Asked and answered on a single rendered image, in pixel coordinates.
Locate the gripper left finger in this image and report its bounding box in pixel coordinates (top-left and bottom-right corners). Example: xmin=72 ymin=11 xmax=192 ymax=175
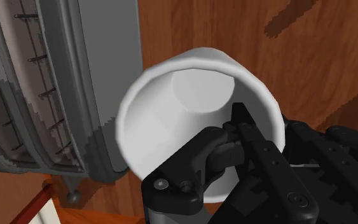
xmin=141 ymin=102 xmax=320 ymax=224

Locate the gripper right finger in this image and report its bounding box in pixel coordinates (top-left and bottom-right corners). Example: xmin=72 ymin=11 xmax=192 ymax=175
xmin=282 ymin=116 xmax=358 ymax=224

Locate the grey dish rack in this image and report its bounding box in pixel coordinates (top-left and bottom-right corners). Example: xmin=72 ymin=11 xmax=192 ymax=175
xmin=0 ymin=0 xmax=144 ymax=204

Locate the white cup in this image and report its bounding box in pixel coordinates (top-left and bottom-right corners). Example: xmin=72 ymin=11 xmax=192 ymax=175
xmin=114 ymin=46 xmax=286 ymax=204

